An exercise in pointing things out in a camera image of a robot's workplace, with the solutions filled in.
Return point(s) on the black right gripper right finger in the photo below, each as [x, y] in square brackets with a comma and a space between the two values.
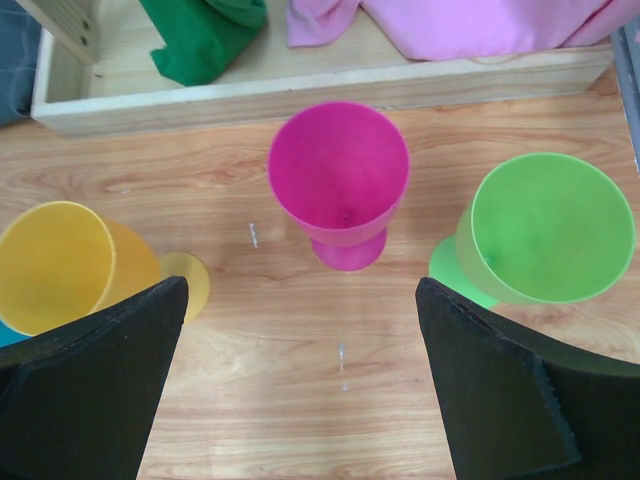
[517, 404]

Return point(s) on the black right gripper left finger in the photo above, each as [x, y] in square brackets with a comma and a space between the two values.
[79, 401]

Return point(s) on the yellow plastic wine glass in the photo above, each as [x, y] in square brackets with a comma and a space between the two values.
[61, 261]

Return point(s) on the lime green plastic wine glass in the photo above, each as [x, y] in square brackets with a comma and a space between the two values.
[541, 228]

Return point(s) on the magenta plastic wine glass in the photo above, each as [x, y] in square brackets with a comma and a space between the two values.
[340, 170]

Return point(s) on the wooden clothes rack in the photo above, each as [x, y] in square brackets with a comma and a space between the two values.
[95, 75]

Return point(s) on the green tank top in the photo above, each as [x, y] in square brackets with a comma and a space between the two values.
[202, 38]

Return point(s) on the pink t-shirt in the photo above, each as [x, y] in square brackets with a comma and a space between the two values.
[440, 30]

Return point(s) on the aluminium frame rail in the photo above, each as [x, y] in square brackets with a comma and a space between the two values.
[625, 43]

